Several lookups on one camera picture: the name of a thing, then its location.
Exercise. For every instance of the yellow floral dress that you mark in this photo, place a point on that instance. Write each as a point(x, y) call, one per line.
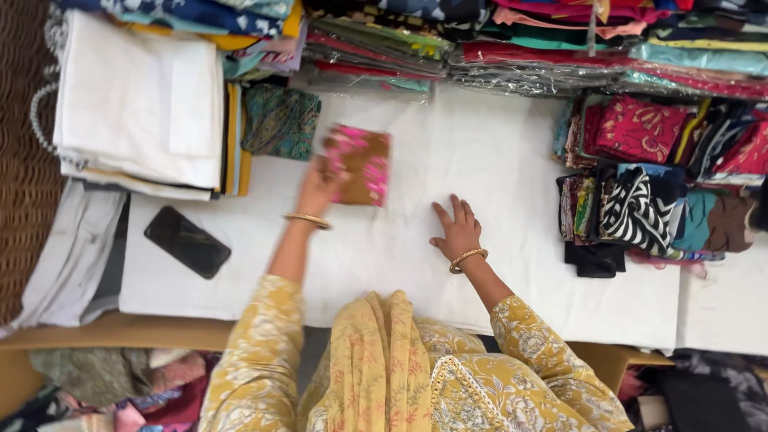
point(480, 384)

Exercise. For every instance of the teal patterned folded fabric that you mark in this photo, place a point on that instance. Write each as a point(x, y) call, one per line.
point(281, 121)

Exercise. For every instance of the yellow printed scarf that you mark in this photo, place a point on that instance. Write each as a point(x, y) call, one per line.
point(375, 360)

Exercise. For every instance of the grey cloth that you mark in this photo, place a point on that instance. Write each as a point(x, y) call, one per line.
point(69, 258)

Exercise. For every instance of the person's left hand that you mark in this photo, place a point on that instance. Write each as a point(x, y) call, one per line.
point(317, 189)

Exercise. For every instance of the black folded fabric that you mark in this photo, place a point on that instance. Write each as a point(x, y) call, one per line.
point(595, 261)

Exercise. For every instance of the person's right hand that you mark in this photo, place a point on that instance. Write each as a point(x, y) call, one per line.
point(462, 235)

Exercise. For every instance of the large stack of wrapped fabrics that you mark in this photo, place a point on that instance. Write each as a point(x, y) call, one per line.
point(606, 48)

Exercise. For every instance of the black smartphone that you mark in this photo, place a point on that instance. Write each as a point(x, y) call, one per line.
point(187, 242)

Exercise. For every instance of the row of mixed folded fabrics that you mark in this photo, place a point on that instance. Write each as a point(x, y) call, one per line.
point(714, 222)

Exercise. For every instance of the heap of dark fabrics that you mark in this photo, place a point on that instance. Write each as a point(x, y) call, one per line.
point(702, 393)

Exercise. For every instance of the brown woven mat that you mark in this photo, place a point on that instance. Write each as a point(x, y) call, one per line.
point(21, 168)

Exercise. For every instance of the black white striped fabric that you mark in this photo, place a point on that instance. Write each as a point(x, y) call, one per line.
point(636, 210)

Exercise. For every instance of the stack of white folded cloths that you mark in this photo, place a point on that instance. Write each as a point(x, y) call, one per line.
point(141, 102)

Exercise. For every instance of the row of red printed fabrics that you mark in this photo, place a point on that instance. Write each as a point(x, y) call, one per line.
point(642, 129)

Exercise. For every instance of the yellow folded fabrics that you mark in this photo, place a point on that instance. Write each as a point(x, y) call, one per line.
point(235, 141)

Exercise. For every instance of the white table sheet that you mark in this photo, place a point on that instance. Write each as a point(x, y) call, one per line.
point(390, 264)

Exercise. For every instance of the brown pink fabric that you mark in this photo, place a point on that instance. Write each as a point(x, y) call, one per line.
point(365, 168)

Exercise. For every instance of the person's left fingers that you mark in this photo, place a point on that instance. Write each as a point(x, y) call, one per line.
point(333, 170)

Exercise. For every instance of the gold bangle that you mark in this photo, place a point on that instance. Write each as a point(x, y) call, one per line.
point(467, 259)
point(307, 220)

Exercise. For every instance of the pile of blue printed fabrics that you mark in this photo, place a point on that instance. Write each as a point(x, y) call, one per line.
point(210, 24)

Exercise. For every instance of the heap of loose coloured fabrics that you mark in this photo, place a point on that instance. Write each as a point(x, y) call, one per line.
point(108, 387)

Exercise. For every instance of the stack of plastic wrapped fabrics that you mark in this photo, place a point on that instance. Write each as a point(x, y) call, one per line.
point(375, 51)

